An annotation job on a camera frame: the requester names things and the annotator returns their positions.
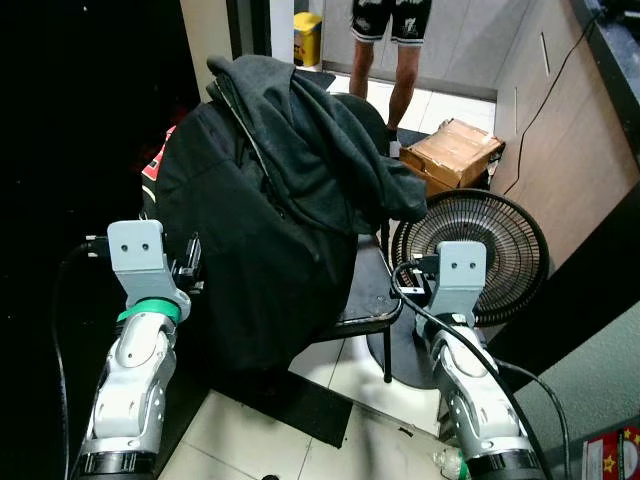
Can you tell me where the wooden cabinet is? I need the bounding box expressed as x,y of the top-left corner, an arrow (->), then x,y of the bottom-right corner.
490,0 -> 640,266

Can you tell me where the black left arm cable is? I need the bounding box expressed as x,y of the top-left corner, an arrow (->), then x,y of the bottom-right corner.
50,238 -> 113,480

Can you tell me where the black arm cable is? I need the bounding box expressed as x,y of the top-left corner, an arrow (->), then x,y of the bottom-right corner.
50,238 -> 113,480
390,258 -> 573,480

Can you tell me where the red printed box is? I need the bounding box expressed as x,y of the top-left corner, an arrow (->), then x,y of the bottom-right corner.
583,425 -> 640,480

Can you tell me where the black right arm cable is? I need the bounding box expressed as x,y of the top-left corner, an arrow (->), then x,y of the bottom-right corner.
390,258 -> 573,480

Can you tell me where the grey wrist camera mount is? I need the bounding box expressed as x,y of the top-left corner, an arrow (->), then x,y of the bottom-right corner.
432,241 -> 488,321
107,220 -> 191,313

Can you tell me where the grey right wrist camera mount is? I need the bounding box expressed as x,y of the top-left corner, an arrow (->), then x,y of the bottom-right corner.
432,241 -> 488,321

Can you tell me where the black floor mat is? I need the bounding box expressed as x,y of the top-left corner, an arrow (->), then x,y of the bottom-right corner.
296,67 -> 337,93

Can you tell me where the black printed shirt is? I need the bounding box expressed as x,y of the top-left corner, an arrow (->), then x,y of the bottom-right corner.
140,125 -> 179,183

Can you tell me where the clear plastic bottle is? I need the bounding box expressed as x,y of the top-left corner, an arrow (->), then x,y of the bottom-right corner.
433,448 -> 471,480

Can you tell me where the person in black shorts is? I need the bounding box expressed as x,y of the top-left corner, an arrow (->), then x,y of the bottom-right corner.
350,0 -> 434,158

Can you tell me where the dark grey hoodie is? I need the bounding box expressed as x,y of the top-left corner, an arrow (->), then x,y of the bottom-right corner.
150,55 -> 431,379

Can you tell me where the yellow bin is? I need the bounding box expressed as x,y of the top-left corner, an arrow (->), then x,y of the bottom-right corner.
293,12 -> 323,69

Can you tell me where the brown cardboard box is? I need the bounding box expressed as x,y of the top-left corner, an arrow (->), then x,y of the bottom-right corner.
400,118 -> 506,197

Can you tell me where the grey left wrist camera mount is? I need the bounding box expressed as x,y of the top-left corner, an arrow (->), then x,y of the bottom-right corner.
107,220 -> 191,313

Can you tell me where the thin black wall cable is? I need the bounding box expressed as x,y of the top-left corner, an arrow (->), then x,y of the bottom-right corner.
500,8 -> 606,198

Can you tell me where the black floor fan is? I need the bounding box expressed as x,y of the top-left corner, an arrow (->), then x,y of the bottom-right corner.
365,190 -> 551,393

